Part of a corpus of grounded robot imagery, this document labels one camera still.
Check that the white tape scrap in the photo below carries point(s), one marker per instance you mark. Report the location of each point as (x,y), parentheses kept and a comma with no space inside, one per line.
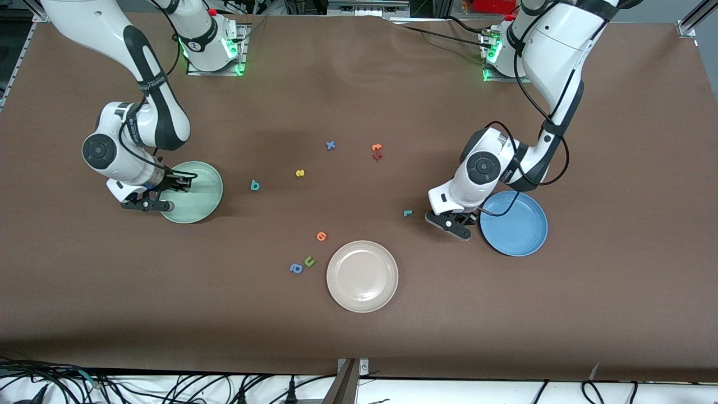
(594,370)

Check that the blue plate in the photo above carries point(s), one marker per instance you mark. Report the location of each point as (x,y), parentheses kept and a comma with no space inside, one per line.
(521,230)

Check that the red box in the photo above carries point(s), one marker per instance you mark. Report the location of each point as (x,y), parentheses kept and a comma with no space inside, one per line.
(493,5)

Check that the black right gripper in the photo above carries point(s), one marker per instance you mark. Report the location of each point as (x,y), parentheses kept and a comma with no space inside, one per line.
(168,182)

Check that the grey metal rail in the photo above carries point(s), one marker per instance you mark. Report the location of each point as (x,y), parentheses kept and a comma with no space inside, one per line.
(364,8)

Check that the metal table bracket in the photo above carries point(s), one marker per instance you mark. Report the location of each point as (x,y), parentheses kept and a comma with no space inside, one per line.
(350,387)

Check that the green plate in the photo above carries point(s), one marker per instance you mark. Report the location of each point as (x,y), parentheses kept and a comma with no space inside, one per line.
(202,199)

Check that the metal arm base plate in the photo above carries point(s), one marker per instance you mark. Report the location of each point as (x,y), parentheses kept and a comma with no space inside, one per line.
(493,77)
(193,70)

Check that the blue letter a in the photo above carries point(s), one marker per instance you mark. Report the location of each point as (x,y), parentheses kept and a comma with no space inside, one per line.
(296,269)

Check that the beige plate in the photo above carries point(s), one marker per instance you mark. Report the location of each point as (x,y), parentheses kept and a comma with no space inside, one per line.
(362,276)

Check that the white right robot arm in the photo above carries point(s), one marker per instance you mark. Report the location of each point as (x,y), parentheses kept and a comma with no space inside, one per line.
(101,151)

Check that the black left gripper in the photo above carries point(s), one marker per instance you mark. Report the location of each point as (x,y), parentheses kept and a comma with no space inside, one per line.
(468,221)

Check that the aluminium profile post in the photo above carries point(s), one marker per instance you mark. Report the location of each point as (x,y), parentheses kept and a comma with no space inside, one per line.
(693,19)

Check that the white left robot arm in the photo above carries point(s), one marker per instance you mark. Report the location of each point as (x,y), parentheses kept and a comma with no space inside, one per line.
(555,45)

